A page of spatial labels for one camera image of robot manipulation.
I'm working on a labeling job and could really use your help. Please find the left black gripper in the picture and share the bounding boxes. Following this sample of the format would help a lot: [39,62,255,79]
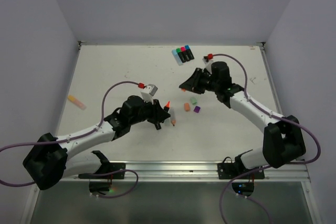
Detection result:
[129,97,170,125]

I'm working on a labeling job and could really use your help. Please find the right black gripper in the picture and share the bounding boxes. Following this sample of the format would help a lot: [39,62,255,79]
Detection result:
[180,67,219,94]

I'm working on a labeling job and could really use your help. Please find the orange cap black highlighter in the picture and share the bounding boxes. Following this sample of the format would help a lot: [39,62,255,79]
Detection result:
[154,101,170,130]

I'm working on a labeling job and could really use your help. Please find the green pastel cap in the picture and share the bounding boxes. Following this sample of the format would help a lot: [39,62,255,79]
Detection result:
[190,97,197,105]

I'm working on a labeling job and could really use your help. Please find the orange pastel cap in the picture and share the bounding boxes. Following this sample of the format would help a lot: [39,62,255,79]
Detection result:
[184,103,191,112]

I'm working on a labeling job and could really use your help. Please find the purple cap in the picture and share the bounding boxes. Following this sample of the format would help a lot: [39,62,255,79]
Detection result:
[194,106,201,113]

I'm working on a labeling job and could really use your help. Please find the green pastel highlighter body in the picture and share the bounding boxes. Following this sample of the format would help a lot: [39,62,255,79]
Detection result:
[164,119,171,127]

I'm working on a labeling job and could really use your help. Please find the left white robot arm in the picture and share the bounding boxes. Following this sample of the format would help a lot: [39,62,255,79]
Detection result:
[23,95,171,190]

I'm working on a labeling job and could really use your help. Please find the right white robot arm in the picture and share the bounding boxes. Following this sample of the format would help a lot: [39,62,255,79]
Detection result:
[179,62,306,178]

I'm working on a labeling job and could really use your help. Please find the green cap black highlighter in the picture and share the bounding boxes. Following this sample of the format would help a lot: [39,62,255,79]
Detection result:
[176,48,186,63]

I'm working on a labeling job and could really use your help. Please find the pink cap black highlighter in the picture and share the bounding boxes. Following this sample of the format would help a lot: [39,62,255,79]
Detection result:
[180,47,191,61]

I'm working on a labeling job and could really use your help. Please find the light blue highlighter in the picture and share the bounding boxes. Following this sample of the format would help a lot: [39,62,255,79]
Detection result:
[172,49,183,66]

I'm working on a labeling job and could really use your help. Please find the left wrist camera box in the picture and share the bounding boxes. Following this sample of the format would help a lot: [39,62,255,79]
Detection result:
[141,84,158,103]

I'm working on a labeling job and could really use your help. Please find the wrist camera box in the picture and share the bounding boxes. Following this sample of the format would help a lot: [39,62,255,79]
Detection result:
[141,84,158,103]
[203,56,214,74]

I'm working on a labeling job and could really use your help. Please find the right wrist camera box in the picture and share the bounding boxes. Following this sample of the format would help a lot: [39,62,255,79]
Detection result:
[203,56,214,74]

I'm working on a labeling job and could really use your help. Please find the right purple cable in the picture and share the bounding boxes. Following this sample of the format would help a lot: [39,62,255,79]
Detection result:
[203,53,321,224]

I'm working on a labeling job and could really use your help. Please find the purple cable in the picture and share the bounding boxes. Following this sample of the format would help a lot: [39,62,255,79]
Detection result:
[0,81,140,199]
[203,53,321,224]

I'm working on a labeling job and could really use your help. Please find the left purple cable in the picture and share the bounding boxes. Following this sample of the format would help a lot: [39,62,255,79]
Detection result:
[0,81,140,199]

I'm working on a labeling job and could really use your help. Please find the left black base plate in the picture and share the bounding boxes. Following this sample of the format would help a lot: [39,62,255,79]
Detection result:
[78,162,126,179]

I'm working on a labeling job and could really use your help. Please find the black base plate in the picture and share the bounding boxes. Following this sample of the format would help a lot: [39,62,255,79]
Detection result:
[78,162,126,179]
[217,163,265,180]

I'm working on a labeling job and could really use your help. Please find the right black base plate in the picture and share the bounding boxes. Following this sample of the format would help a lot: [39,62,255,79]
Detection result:
[217,163,265,180]

